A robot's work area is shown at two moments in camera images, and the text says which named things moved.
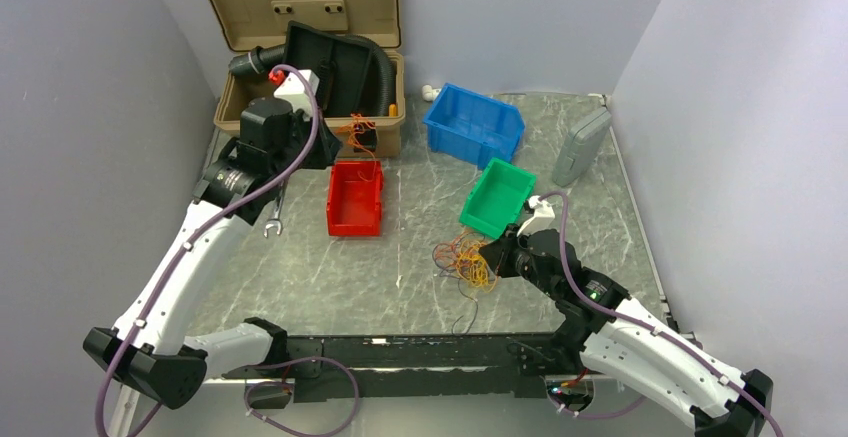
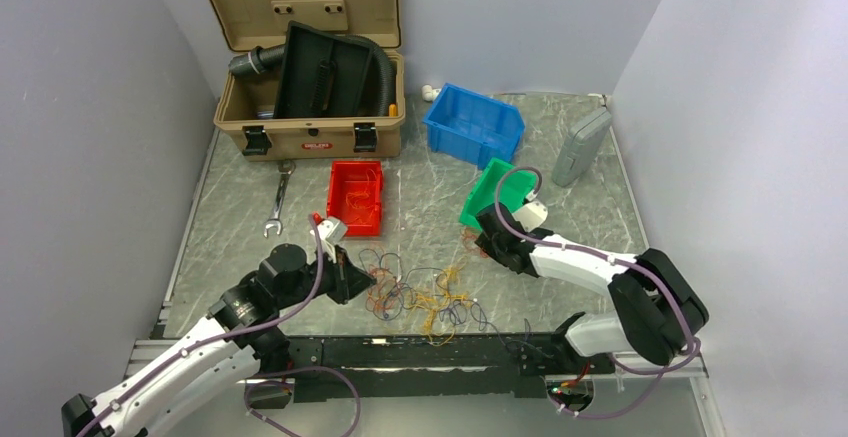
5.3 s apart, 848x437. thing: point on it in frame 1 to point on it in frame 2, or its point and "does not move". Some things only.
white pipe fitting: (429, 93) does not move
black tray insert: (341, 65) does not move
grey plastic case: (582, 147) does not move
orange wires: (353, 132) to (362, 199)
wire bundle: (463, 260) to (430, 296)
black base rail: (413, 366) does not move
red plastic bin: (354, 198) does not move
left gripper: (328, 147) to (347, 278)
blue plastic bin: (473, 129) does not move
